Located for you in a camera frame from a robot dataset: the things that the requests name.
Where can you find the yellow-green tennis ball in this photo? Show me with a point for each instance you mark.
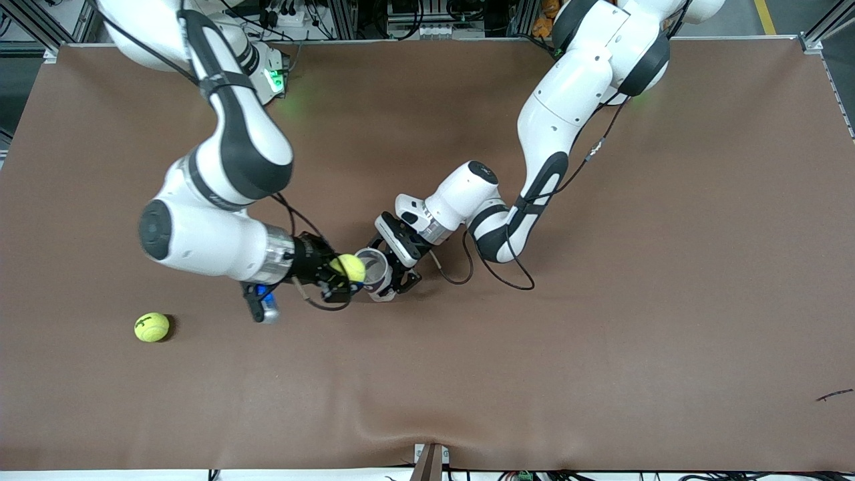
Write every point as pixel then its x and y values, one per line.
pixel 351 267
pixel 151 327

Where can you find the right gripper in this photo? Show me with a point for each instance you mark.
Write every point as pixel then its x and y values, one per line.
pixel 310 257

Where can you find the aluminium frame profile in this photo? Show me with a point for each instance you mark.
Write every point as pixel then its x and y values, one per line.
pixel 37 23
pixel 521 17
pixel 344 20
pixel 828 23

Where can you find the orange bagged items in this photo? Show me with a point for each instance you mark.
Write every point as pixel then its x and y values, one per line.
pixel 542 27

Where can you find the green terminal connector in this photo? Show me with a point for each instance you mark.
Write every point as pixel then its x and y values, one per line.
pixel 525 475

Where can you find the white terminal block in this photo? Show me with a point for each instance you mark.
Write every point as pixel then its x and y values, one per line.
pixel 437 30

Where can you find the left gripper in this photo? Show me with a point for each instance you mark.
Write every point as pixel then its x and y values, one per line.
pixel 409 259

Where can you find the white power strip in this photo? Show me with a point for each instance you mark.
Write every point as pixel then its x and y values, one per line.
pixel 297 20

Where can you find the large table cover mat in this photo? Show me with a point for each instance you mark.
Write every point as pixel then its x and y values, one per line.
pixel 427 374

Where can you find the metal table edge bracket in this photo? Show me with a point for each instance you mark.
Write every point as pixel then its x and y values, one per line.
pixel 431 461

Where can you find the clear tennis ball can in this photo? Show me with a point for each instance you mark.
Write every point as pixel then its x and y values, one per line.
pixel 381 291

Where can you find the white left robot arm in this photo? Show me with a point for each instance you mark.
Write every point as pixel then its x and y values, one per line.
pixel 568 100

